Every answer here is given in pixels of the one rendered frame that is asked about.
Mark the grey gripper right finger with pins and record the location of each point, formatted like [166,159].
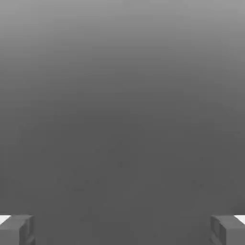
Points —
[230,230]

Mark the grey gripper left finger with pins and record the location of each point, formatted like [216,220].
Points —
[13,230]

